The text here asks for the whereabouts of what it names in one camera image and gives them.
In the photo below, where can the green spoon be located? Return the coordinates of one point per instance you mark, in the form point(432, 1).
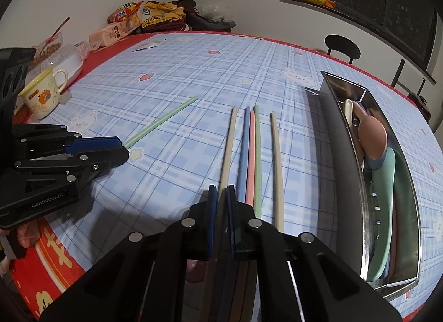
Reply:
point(382, 211)

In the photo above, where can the yellow rimmed mug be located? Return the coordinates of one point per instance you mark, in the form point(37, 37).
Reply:
point(43, 95)

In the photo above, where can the pink snack packet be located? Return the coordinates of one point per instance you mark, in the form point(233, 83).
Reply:
point(109, 33)

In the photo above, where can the small white paper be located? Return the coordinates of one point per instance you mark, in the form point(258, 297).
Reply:
point(147, 46)

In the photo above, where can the clear plastic food container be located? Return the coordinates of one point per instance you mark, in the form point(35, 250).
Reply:
point(65, 61)

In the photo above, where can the thin red stick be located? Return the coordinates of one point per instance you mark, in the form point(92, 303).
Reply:
point(59, 29)

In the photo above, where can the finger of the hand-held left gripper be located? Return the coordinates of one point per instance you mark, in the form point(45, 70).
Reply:
point(97, 144)
point(107, 157)

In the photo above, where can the brown rice cooker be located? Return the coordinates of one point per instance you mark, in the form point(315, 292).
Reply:
point(420, 106)

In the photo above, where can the white spoon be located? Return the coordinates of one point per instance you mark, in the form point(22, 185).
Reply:
point(349, 118)

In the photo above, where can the yellow snack bag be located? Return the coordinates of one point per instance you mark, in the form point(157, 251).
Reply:
point(162, 12)

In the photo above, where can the blue spoon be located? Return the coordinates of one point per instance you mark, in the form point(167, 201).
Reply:
point(375, 163)

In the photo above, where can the stainless steel utensil tray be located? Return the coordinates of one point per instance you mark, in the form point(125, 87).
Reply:
point(346, 176)

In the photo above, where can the black round chair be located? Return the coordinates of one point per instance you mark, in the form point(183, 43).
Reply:
point(342, 47)

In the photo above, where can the pink spoon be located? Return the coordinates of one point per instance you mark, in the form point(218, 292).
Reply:
point(373, 137)

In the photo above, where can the orange packet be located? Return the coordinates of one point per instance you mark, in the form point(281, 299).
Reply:
point(316, 0)

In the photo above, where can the black metal frame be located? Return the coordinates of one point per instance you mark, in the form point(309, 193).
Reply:
point(398, 73)

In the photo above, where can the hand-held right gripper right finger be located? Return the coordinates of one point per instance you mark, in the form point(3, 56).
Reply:
point(231, 225)

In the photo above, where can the orange snack bag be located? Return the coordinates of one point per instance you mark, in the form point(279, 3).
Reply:
point(126, 12)

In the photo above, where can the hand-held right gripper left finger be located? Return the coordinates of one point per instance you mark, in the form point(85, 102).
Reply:
point(211, 221)

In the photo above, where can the person's left hand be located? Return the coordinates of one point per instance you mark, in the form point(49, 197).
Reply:
point(30, 237)

